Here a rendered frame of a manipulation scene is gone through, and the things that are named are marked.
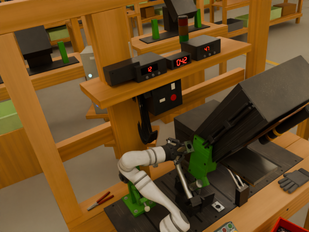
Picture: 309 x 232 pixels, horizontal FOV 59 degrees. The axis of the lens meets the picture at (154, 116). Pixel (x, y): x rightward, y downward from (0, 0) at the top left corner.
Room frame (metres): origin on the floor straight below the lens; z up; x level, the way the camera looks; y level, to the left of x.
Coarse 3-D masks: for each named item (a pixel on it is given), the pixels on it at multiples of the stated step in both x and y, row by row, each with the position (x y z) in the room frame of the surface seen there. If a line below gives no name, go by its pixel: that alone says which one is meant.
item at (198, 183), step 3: (198, 180) 0.92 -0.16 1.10; (192, 183) 0.94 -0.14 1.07; (195, 183) 0.91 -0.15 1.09; (198, 183) 0.91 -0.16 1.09; (201, 183) 0.92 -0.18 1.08; (189, 186) 0.94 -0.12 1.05; (192, 186) 0.93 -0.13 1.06; (195, 186) 0.91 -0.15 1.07; (198, 186) 0.90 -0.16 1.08; (201, 186) 0.90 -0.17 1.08; (189, 189) 0.93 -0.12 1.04; (192, 189) 0.93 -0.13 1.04
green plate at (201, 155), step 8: (200, 144) 1.00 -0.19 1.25; (192, 152) 1.03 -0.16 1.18; (200, 152) 0.98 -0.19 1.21; (208, 152) 0.95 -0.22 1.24; (192, 160) 1.01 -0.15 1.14; (200, 160) 0.97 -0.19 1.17; (208, 160) 0.94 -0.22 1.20; (192, 168) 1.00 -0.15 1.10; (200, 168) 0.96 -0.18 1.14; (208, 168) 0.95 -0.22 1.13; (200, 176) 0.94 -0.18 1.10
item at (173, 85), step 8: (160, 88) 1.15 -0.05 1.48; (168, 88) 1.17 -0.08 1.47; (176, 88) 1.20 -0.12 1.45; (152, 96) 1.13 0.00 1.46; (160, 96) 1.15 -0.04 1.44; (168, 96) 1.17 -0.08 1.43; (176, 96) 1.19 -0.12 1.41; (144, 104) 1.21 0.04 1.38; (152, 104) 1.14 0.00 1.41; (160, 104) 1.15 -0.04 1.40; (168, 104) 1.17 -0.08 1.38; (176, 104) 1.19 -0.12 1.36; (152, 112) 1.15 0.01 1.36; (160, 112) 1.15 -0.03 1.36
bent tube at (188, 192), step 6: (186, 144) 1.03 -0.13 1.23; (180, 150) 1.05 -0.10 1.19; (186, 150) 1.01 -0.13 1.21; (192, 150) 1.02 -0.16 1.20; (180, 168) 1.04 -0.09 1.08; (180, 174) 1.02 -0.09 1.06; (180, 180) 1.00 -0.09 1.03; (186, 180) 1.00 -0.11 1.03; (186, 186) 0.97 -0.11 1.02; (186, 192) 0.95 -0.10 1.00
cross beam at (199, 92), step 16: (208, 80) 1.61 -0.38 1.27; (224, 80) 1.62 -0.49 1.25; (240, 80) 1.69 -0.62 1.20; (192, 96) 1.49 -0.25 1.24; (208, 96) 1.55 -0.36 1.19; (96, 128) 1.21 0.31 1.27; (64, 144) 1.11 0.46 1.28; (80, 144) 1.14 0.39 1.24; (96, 144) 1.17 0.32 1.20; (64, 160) 1.09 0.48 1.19
